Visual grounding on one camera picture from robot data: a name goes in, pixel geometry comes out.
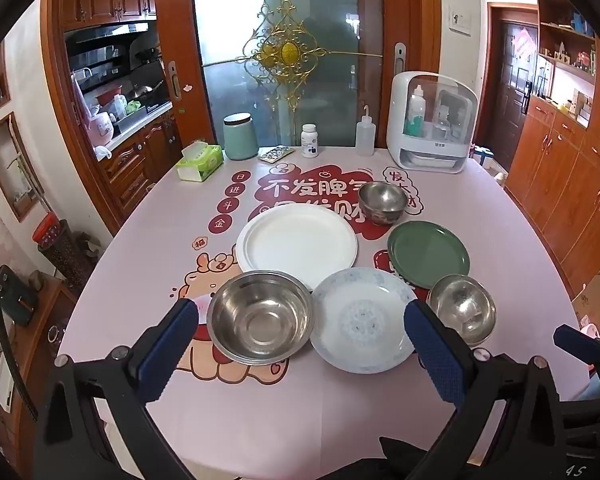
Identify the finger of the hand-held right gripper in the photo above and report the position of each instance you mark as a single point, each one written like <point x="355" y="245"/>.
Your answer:
<point x="572" y="342"/>

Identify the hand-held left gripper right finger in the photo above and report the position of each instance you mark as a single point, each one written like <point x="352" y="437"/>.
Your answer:
<point x="435" y="355"/>

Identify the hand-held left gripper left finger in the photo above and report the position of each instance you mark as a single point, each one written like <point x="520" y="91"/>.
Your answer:
<point x="167" y="355"/>

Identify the pink steel bowl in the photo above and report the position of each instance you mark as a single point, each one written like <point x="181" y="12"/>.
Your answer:
<point x="462" y="305"/>

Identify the blue patterned white plate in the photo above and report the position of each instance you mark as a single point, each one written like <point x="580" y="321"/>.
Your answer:
<point x="360" y="320"/>

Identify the large steel bowl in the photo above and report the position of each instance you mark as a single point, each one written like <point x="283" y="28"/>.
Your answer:
<point x="260" y="320"/>

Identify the green plate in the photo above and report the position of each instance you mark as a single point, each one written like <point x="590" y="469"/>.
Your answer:
<point x="427" y="252"/>

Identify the small dark steel bowl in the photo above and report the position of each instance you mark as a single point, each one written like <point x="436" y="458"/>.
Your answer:
<point x="380" y="200"/>

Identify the large white plate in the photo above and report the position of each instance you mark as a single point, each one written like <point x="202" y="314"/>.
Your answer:
<point x="295" y="245"/>

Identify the cardboard box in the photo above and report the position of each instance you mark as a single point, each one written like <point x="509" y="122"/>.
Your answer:
<point x="590" y="305"/>

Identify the dark clothing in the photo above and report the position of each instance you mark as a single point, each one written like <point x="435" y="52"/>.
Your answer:
<point x="405" y="460"/>

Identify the wooden side table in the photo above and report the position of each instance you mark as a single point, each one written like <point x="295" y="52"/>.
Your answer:
<point x="35" y="355"/>

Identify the dark wicker basket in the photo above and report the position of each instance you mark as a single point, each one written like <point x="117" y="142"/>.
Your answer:
<point x="70" y="260"/>

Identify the dark air fryer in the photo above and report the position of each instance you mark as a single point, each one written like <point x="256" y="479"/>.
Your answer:
<point x="15" y="295"/>

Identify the tall wooden cabinet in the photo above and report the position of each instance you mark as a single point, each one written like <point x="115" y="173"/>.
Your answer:
<point x="570" y="175"/>

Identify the red lid container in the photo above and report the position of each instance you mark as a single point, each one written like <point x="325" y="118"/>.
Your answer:
<point x="47" y="227"/>

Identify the wooden lower kitchen cabinets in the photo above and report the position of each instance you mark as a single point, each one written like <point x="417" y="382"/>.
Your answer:
<point x="130" y="170"/>

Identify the green tissue box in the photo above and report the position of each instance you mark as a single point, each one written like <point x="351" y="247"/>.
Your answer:
<point x="200" y="162"/>

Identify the blister pill pack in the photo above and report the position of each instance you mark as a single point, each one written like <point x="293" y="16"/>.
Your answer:
<point x="276" y="154"/>

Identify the mint green canister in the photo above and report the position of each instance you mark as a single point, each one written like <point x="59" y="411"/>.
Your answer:
<point x="240" y="137"/>

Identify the clear squeeze bottle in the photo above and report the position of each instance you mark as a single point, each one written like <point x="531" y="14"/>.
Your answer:
<point x="365" y="135"/>

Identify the pink white rice cooker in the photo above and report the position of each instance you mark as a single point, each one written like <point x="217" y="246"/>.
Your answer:
<point x="101" y="130"/>

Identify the white bottle teal liquid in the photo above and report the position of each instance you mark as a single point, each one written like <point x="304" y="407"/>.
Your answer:
<point x="415" y="115"/>

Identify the white pill bottle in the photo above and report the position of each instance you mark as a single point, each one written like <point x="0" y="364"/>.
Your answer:
<point x="310" y="142"/>

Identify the white countertop storage cabinet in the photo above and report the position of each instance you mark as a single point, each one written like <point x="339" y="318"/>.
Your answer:
<point x="397" y="110"/>

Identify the dark entrance door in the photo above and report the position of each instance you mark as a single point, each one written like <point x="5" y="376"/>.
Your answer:
<point x="505" y="100"/>

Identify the frosted glass sliding door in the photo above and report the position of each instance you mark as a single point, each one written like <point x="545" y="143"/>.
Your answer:
<point x="230" y="35"/>

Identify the gold door ornament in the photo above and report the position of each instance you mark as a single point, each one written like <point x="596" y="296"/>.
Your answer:
<point x="288" y="51"/>

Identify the large wall niche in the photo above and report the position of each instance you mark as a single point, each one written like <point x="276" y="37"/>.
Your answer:
<point x="12" y="165"/>

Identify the white light switch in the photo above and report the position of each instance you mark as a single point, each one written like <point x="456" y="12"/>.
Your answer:
<point x="460" y="20"/>

